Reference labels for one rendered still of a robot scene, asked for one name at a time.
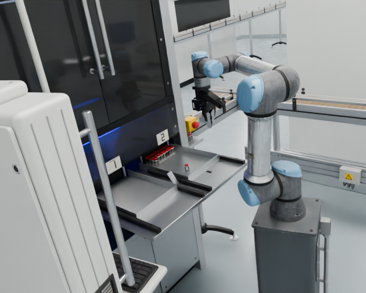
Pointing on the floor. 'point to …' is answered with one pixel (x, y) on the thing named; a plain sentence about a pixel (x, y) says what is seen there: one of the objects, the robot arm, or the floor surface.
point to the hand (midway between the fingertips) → (211, 125)
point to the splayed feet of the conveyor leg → (219, 231)
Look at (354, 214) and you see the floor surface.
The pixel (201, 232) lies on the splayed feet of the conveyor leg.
